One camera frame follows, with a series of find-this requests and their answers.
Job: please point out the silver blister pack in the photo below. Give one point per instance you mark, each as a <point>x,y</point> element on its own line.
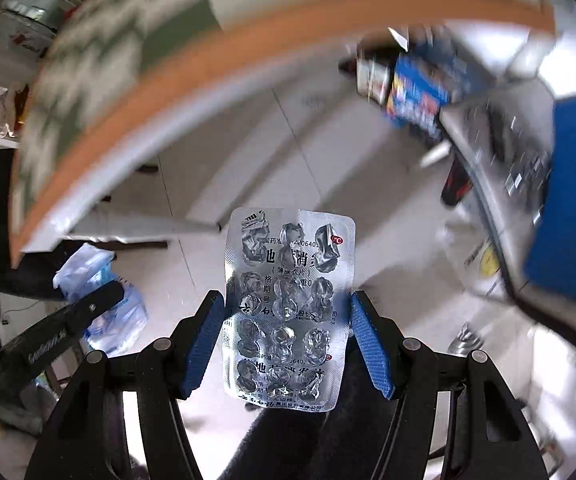
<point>288,310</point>

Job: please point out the blue printed carton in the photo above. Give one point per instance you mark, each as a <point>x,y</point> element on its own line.
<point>418,90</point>

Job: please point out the checkered green white table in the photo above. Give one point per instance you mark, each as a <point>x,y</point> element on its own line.
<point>117,85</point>

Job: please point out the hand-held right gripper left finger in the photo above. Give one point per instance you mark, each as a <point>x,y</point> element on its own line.
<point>202,340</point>

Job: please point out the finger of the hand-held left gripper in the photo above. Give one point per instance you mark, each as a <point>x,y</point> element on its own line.
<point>95,302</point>

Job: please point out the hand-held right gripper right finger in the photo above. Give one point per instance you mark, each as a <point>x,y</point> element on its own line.
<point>373,345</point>

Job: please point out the yellow smiley plastic bag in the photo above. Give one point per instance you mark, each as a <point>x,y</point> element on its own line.
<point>488,260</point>

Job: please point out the blue plastic wrapper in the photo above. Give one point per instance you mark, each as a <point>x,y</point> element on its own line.
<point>112,320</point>

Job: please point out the person's dark trouser legs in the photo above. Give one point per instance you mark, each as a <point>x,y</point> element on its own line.
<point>318,440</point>

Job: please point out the blue box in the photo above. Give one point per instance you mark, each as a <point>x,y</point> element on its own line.
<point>573,200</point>

